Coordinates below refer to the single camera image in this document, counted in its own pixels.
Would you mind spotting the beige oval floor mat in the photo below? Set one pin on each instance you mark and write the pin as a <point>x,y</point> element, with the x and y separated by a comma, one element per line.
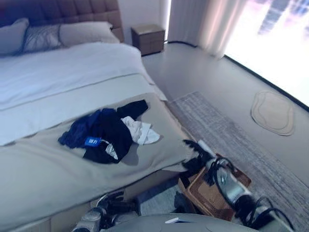
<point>272,113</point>

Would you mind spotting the brown tufted headboard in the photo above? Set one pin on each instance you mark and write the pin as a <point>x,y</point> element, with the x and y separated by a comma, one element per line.
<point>62,14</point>

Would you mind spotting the beige bed with blanket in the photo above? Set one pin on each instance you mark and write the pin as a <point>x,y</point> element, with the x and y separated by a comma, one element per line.
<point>72,169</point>

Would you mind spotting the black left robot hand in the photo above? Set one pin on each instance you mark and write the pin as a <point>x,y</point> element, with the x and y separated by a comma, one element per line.
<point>116,204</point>

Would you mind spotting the grey robot torso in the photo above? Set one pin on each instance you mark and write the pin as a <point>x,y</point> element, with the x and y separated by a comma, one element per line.
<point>157,223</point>

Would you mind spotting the white garment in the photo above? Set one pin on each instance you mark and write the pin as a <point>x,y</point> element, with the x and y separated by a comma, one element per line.
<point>141,133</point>

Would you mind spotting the grey plain pillow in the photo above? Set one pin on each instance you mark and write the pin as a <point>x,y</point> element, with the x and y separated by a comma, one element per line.
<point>10,37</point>

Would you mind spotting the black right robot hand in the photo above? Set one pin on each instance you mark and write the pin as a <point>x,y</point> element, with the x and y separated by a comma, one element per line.
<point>196,154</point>

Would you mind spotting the brown woven laundry basket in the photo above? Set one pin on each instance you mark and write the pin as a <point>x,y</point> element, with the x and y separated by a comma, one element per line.
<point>212,193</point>

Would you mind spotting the brown wooden nightstand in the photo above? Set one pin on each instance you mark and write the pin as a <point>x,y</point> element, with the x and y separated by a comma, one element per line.
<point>149,39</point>

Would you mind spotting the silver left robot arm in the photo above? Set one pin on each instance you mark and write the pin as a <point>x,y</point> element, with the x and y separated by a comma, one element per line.
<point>90,217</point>

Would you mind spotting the white duvet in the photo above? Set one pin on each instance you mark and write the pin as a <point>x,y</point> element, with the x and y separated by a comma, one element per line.
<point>60,79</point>

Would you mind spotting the grey patterned pillow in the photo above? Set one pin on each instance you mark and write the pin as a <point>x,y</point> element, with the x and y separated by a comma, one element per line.
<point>42,38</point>

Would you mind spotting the grey textured rug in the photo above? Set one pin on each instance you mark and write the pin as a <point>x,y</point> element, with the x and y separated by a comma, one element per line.
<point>241,149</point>

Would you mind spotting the white sheer curtain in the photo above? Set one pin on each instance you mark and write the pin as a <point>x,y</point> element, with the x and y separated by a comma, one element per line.
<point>193,24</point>

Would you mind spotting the black garment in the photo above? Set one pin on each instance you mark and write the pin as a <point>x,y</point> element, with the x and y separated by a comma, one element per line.
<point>113,134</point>

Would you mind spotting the beige long pillow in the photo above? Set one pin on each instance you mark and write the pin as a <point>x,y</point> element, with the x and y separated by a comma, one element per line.
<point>87,32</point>

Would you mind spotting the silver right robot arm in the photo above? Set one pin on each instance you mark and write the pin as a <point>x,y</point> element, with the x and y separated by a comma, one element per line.
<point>231,187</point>

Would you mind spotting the blue garment with label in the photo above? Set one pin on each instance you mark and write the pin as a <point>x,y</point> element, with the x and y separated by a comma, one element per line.
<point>79,133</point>

